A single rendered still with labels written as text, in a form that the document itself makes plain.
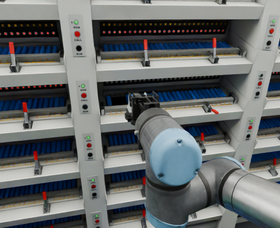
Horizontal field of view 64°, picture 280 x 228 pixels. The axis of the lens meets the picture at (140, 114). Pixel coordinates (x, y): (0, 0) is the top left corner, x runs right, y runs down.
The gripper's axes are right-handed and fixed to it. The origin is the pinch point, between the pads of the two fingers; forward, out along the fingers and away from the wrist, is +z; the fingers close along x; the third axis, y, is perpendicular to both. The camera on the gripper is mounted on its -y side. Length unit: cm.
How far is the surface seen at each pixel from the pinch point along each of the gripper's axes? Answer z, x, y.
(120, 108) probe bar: 15.9, 2.8, -5.8
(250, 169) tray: 18, -65, -47
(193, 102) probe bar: 15.6, -27.9, -5.7
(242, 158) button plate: 12, -54, -34
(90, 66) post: 10.5, 12.9, 11.7
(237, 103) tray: 15, -49, -8
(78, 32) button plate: 9.4, 15.5, 22.4
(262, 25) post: 9, -50, 24
